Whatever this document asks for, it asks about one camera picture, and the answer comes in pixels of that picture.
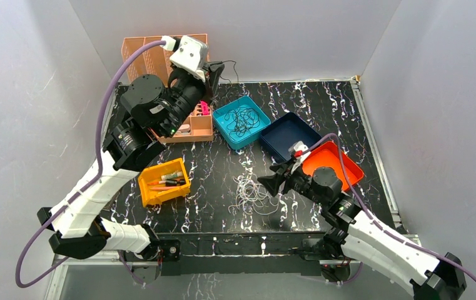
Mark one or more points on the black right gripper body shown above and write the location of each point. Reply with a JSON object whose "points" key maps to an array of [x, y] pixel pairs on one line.
{"points": [[301, 182]]}

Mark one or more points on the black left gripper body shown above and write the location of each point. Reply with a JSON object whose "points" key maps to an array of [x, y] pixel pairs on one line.
{"points": [[211, 77]]}

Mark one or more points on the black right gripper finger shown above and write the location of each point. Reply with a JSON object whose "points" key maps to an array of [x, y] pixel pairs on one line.
{"points": [[275, 184], [285, 167]]}

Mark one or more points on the dark blue plastic tray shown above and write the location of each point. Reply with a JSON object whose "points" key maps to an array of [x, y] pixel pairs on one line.
{"points": [[287, 130]]}

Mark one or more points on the teal plastic tray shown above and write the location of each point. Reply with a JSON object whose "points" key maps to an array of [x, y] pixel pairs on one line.
{"points": [[240, 122]]}

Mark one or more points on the yellow plastic parts bin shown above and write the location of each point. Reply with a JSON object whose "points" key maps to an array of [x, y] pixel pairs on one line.
{"points": [[164, 182]]}

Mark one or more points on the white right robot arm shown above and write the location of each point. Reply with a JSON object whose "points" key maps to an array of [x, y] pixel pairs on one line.
{"points": [[355, 235]]}

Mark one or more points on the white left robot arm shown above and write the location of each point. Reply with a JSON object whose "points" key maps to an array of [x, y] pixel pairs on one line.
{"points": [[78, 230]]}

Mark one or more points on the peach plastic file organizer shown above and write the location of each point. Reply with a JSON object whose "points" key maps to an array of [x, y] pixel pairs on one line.
{"points": [[156, 61]]}

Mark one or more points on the pink marker pen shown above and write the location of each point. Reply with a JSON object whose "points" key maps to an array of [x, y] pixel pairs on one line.
{"points": [[205, 109]]}

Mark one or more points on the white stapler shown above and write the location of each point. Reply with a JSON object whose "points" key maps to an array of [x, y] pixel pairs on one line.
{"points": [[184, 129]]}

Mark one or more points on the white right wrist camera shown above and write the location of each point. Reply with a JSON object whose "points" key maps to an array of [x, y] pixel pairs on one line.
{"points": [[299, 151]]}

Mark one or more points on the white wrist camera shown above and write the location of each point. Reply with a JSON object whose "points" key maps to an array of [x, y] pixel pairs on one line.
{"points": [[299, 151], [191, 56]]}

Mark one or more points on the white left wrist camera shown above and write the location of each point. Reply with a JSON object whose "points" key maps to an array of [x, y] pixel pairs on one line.
{"points": [[191, 56]]}

